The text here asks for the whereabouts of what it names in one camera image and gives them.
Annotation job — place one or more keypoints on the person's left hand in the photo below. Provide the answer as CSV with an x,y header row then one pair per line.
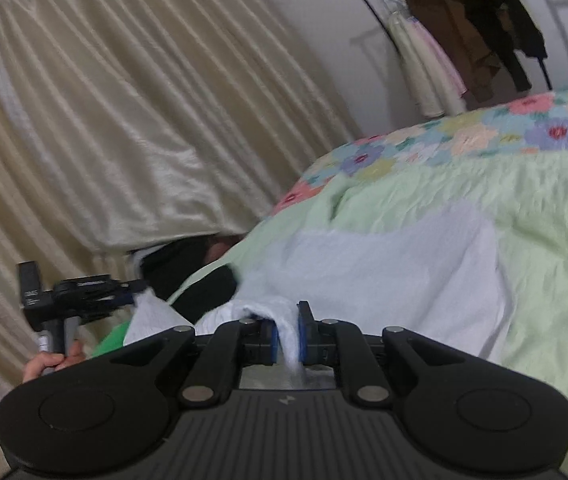
x,y
46,362

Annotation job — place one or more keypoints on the light green printed blanket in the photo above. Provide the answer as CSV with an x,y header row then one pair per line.
x,y
554,260

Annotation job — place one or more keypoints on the dark cloth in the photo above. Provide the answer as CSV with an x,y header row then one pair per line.
x,y
174,260

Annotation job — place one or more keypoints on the green plush pillow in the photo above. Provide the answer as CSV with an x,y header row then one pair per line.
x,y
114,340

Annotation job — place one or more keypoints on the beige satin curtain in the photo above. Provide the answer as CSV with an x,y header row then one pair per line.
x,y
114,135

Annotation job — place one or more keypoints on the pink hanging garment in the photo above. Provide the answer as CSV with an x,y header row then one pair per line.
x,y
446,65

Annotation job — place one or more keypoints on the red cloth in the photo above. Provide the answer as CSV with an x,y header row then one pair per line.
x,y
224,249

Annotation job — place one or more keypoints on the grey garment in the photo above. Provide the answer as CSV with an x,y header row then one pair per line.
x,y
389,280

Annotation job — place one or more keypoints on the white hanging dress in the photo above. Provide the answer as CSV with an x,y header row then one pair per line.
x,y
424,75

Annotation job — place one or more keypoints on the black hanging coat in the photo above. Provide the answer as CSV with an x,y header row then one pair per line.
x,y
509,5

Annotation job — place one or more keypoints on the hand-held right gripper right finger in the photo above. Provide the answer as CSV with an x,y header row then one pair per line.
x,y
304,335

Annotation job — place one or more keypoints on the white cloth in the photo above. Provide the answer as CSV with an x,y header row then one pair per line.
x,y
139,257

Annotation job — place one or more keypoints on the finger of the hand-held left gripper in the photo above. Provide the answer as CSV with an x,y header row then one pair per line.
x,y
126,292

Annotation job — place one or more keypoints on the floral quilt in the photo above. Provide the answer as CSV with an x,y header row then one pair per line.
x,y
464,135

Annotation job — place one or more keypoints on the brown hanging garment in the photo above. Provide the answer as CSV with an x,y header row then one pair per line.
x,y
454,30

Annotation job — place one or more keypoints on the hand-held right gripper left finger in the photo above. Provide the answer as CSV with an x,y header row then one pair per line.
x,y
270,345

